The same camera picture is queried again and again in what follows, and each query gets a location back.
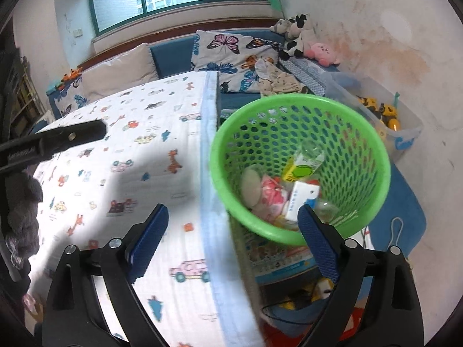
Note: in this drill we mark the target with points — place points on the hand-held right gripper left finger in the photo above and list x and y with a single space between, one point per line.
150 240

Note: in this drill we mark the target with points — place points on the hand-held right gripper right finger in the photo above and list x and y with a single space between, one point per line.
320 242

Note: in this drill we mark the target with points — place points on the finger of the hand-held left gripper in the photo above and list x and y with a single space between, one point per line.
72 135

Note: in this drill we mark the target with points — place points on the clear plastic cup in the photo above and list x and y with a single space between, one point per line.
327 211
311 150

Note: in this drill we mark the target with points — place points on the white blue carton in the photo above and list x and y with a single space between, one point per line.
300 197

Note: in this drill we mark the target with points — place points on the pink snack packet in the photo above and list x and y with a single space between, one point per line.
271 193

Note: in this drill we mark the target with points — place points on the green white drink carton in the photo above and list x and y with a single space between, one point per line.
300 168

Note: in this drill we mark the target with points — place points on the white paper cup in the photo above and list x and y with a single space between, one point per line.
251 186

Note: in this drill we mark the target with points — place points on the green plastic basket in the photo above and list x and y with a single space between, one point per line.
219 166

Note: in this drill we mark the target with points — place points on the person's left hand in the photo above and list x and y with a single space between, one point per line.
21 217

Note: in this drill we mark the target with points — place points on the small butterfly pillow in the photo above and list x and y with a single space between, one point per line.
68 103

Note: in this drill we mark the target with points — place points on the blue picture book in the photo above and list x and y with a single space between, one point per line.
278 256

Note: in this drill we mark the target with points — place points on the yellow white power strip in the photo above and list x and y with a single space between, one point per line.
320 289

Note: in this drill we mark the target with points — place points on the teal toy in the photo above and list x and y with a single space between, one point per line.
58 86

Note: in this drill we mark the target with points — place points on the orange toy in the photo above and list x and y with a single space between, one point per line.
70 75

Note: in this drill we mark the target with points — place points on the metal shelf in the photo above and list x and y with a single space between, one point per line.
25 94

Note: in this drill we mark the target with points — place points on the printed blanket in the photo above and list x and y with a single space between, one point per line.
144 173

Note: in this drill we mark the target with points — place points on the grey quilted cloth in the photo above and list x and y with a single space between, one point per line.
246 260

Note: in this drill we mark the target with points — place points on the beige pillow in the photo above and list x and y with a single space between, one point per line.
119 70

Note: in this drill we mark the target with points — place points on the blue cushion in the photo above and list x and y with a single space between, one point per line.
401 209

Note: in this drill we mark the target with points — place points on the clear storage bin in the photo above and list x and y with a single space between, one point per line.
390 141

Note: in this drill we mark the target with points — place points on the yellow toy truck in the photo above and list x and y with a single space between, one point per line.
369 103
389 115

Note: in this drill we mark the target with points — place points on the teal plastic stick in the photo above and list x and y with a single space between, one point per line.
396 97

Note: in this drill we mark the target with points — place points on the blue dotted cloth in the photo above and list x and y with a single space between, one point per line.
307 74

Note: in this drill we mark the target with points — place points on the beige baby garment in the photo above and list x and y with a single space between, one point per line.
275 77

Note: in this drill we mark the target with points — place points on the large butterfly pillow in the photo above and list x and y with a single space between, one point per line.
231 58

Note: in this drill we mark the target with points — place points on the pink plush toy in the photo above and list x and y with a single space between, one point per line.
323 53

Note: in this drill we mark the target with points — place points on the cow plush toy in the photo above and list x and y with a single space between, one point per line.
298 34

